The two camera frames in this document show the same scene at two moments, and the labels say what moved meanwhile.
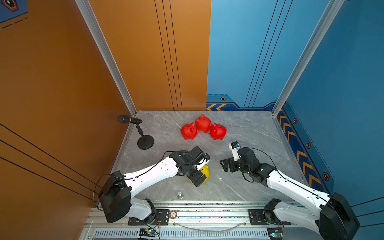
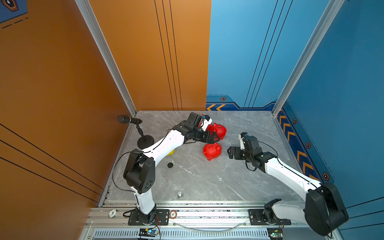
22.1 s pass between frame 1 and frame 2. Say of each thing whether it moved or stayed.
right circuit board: stayed
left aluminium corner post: stayed
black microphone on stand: stayed
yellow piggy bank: moved
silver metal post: stayed
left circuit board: stayed
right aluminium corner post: stayed
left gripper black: moved
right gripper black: moved
